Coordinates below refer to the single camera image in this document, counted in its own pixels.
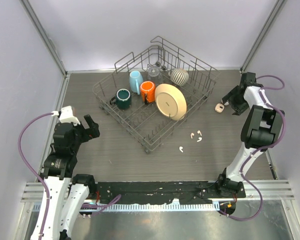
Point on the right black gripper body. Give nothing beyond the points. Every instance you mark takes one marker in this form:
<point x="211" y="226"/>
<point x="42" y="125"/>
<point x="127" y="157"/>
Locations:
<point x="238" y="104"/>

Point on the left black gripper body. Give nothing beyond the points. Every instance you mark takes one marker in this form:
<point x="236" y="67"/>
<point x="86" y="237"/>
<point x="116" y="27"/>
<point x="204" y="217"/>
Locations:
<point x="84" y="135"/>

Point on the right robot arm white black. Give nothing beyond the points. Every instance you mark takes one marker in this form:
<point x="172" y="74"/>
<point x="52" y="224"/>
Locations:
<point x="260" y="131"/>

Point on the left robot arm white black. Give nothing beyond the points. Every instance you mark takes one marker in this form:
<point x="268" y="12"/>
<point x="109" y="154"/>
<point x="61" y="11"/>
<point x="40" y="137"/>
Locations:
<point x="64" y="193"/>

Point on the dark green mug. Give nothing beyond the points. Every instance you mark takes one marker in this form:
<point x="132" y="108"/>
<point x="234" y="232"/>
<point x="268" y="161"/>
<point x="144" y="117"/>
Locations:
<point x="122" y="99"/>

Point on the striped ceramic mug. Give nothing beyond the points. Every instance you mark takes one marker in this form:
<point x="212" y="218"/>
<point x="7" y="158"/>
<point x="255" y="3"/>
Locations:
<point x="178" y="76"/>

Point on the beige plate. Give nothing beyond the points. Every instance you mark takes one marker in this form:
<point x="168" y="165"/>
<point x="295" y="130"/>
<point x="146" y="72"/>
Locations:
<point x="170" y="101"/>

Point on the light blue mug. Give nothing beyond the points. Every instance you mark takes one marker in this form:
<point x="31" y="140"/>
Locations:
<point x="135" y="81"/>

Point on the orange mug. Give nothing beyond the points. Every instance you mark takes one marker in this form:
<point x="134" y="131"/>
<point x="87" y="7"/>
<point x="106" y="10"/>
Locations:
<point x="147" y="91"/>

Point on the clear glass cup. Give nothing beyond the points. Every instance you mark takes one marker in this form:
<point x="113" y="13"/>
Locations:
<point x="154" y="75"/>

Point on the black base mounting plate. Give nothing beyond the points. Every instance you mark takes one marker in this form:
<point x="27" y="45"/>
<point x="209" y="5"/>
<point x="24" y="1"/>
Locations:
<point x="164" y="192"/>

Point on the grey wire dish rack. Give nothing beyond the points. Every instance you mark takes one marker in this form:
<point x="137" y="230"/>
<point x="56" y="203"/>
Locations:
<point x="145" y="122"/>

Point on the aluminium frame rail front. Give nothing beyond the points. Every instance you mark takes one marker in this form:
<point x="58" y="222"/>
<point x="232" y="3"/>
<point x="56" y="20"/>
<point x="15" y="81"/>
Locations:
<point x="277" y="189"/>

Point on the aluminium frame post right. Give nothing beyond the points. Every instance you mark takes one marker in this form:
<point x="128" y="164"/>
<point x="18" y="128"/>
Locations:
<point x="274" y="13"/>

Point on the aluminium frame post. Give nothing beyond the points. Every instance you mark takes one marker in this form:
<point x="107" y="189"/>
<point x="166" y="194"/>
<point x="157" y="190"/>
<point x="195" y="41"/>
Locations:
<point x="274" y="13"/>
<point x="43" y="35"/>

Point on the white slotted cable duct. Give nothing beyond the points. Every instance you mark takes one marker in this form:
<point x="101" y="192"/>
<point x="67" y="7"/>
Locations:
<point x="172" y="207"/>

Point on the aluminium frame post left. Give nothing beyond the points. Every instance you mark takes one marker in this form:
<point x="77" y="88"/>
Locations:
<point x="43" y="35"/>

